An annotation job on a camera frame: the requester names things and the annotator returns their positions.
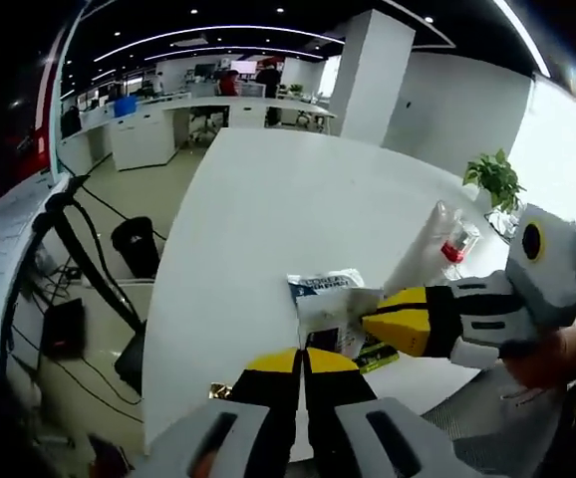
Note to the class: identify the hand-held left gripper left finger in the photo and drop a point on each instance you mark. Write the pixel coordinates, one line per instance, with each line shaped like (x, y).
(268, 413)

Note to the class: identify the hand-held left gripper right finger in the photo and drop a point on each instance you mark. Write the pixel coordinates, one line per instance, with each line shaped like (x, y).
(338, 413)

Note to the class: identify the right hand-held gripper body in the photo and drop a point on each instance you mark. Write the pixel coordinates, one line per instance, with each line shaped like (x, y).
(557, 269)

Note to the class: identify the green black skincare sachet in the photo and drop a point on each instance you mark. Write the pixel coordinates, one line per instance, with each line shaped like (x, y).
(378, 357)

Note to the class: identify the large red collar skincare bottle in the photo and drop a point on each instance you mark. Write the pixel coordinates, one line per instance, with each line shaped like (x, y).
(451, 251)

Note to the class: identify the gold skincare sachet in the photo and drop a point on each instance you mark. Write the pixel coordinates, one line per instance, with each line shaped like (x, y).
(220, 391)

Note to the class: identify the white skincare tube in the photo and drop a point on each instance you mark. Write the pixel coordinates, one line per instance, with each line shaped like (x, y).
(420, 249)

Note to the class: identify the small clear skincare sachet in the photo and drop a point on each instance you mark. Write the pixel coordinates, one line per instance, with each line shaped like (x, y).
(333, 313)

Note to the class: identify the dark blue white skincare sachet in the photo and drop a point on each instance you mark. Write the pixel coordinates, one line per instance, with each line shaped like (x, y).
(325, 281)

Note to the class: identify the person's right hand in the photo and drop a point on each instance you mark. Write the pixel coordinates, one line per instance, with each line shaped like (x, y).
(572, 353)

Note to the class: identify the potted green plant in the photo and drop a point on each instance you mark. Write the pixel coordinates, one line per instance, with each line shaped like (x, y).
(494, 174)

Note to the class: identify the black trash bin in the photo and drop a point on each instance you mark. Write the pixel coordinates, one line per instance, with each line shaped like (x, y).
(136, 246)

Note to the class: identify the black floor box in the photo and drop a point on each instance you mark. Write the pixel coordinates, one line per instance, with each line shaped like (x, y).
(64, 328)

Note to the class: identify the black stand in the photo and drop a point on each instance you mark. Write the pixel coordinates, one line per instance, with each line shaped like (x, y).
(93, 269)

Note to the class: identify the white office desk row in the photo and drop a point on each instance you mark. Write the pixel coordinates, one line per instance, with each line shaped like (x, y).
(168, 124)

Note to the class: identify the blue bin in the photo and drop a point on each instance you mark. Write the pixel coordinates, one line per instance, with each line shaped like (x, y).
(125, 107)

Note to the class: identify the pink wall screen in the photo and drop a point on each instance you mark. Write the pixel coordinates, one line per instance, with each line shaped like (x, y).
(244, 67)

